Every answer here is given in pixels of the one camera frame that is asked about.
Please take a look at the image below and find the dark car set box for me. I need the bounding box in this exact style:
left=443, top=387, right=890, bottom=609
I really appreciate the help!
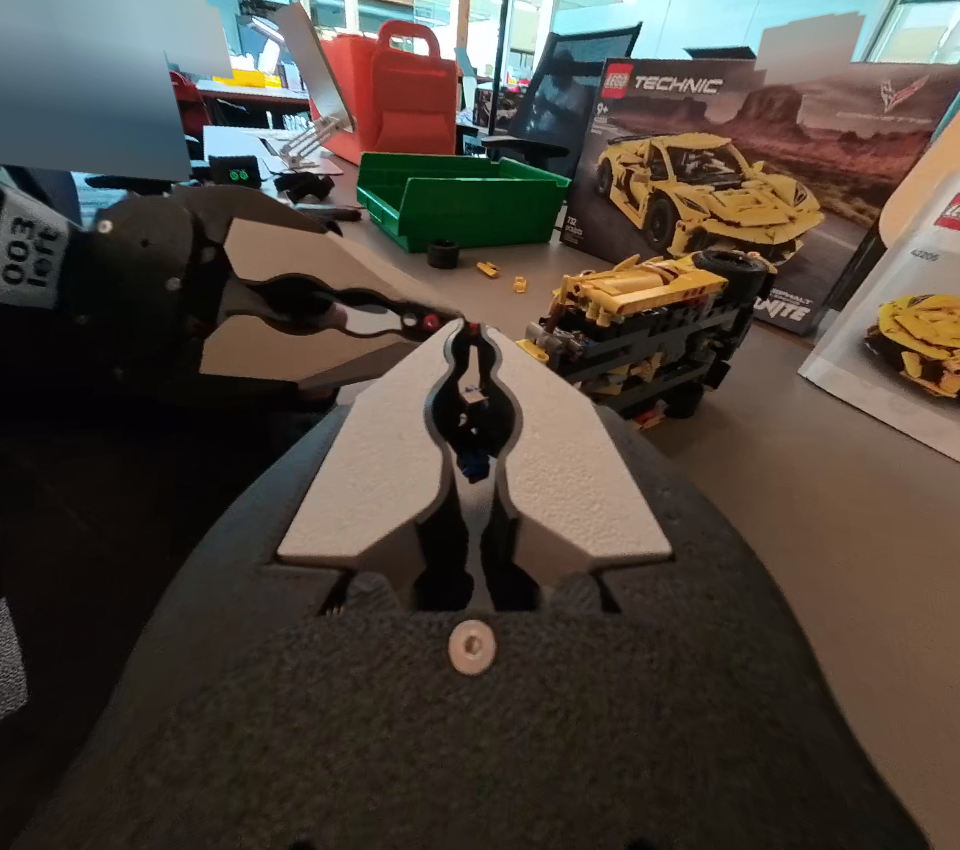
left=558, top=56, right=960, bottom=338

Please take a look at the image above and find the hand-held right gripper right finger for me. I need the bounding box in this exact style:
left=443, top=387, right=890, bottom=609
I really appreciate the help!
left=483, top=325, right=674, bottom=609

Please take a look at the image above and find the black brick beam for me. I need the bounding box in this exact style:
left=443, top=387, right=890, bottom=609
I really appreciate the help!
left=450, top=321, right=498, bottom=485

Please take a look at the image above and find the black pole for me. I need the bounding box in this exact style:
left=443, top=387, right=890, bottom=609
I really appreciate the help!
left=487, top=0, right=524, bottom=138

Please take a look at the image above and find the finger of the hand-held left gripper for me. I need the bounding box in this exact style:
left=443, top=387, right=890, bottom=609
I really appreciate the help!
left=223, top=216, right=470, bottom=342
left=198, top=316, right=430, bottom=402

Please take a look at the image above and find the black strap bundle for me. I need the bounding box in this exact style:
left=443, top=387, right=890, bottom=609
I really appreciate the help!
left=271, top=171, right=336, bottom=206

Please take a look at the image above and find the white car instruction booklet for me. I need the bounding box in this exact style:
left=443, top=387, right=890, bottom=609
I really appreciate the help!
left=796, top=115, right=960, bottom=464

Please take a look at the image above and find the yellow toy brick car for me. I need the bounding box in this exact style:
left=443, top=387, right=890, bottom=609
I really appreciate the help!
left=516, top=248, right=780, bottom=431

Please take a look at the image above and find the green plastic bin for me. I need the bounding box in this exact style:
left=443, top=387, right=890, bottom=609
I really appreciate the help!
left=356, top=152, right=573, bottom=254

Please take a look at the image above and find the small black display device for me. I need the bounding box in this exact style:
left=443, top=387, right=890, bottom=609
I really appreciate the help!
left=207, top=154, right=264, bottom=187

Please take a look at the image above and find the black mesh office chair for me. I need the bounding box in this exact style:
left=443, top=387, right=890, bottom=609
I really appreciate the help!
left=480, top=23, right=645, bottom=172

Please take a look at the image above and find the red plastic bin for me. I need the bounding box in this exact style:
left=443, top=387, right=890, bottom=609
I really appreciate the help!
left=318, top=19, right=460, bottom=167

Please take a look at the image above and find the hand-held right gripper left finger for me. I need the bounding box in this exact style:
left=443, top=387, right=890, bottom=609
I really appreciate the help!
left=276, top=319, right=466, bottom=609

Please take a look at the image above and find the black dimpled mat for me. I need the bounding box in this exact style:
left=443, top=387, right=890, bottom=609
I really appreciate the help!
left=0, top=385, right=354, bottom=850

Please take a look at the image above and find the metal laptop stand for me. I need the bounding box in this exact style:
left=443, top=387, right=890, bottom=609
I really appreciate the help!
left=258, top=2, right=357, bottom=164

